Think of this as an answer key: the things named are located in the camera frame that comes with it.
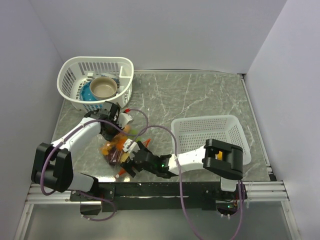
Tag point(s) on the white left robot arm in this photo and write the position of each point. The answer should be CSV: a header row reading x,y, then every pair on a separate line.
x,y
53,167

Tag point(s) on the white oval laundry basket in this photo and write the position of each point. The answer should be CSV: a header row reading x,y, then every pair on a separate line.
x,y
78,71

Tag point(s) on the yellow fake lemon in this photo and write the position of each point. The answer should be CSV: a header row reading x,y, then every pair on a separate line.
x,y
219,156

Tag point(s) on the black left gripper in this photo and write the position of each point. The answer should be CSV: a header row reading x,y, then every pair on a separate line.
x,y
110,137

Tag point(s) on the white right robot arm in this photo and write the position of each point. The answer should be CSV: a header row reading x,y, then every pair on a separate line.
x,y
230,168

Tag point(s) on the white rectangular perforated basket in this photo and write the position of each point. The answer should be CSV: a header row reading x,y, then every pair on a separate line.
x,y
191,133

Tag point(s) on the blue plate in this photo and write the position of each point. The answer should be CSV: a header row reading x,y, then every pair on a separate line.
x,y
86,94

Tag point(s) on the aluminium frame rail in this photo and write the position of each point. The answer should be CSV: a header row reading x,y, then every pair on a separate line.
x,y
274,191

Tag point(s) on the orange fake fruit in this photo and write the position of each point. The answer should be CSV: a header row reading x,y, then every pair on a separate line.
x,y
106,148

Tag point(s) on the clear zip top bag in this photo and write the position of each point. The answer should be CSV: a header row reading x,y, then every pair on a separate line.
x,y
117,144

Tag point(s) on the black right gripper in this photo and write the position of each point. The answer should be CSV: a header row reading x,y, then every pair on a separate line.
x,y
128,167

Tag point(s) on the purple fake plum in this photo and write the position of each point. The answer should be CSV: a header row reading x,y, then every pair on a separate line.
x,y
112,157

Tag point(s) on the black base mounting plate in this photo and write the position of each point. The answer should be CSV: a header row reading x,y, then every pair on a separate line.
x,y
165,195

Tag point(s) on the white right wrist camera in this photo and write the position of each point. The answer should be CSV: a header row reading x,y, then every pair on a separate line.
x,y
130,146

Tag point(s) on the beige bowl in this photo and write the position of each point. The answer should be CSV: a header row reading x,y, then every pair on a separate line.
x,y
103,88

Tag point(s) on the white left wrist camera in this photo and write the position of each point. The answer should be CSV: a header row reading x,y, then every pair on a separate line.
x,y
124,119

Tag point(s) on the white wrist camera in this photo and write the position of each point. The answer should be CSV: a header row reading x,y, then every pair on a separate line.
x,y
124,119
130,146

